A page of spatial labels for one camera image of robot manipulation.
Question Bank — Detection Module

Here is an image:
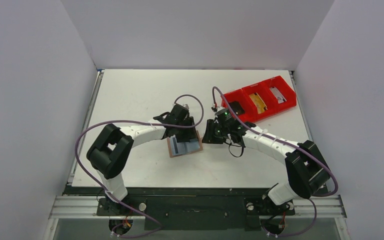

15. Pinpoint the brown leather card holder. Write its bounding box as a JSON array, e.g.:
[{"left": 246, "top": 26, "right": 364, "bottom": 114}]
[{"left": 166, "top": 130, "right": 203, "bottom": 158}]

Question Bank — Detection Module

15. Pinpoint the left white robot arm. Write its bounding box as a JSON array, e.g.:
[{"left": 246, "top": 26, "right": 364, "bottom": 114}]
[{"left": 86, "top": 103, "right": 197, "bottom": 215}]

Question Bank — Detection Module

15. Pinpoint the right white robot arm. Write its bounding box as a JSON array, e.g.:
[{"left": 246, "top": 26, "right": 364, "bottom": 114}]
[{"left": 202, "top": 108, "right": 331, "bottom": 214}]

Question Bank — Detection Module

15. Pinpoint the black card in bin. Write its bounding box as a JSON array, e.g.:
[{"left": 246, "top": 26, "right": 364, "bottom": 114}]
[{"left": 229, "top": 101, "right": 246, "bottom": 116}]

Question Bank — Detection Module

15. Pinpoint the yellow card in bin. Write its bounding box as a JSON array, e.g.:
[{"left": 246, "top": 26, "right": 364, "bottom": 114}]
[{"left": 248, "top": 92, "right": 267, "bottom": 114}]

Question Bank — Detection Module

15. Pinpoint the white card in bin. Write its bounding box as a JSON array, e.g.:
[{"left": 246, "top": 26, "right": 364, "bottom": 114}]
[{"left": 269, "top": 87, "right": 287, "bottom": 104}]

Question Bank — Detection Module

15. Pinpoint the red three-compartment bin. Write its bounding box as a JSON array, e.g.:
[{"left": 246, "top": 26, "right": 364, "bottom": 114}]
[{"left": 224, "top": 75, "right": 297, "bottom": 123}]

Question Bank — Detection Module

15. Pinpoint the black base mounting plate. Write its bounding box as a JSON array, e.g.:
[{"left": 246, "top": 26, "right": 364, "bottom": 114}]
[{"left": 96, "top": 187, "right": 295, "bottom": 231}]

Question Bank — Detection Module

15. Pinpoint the aluminium frame rail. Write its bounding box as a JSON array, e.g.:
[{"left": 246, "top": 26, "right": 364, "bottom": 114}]
[{"left": 49, "top": 195, "right": 347, "bottom": 219}]

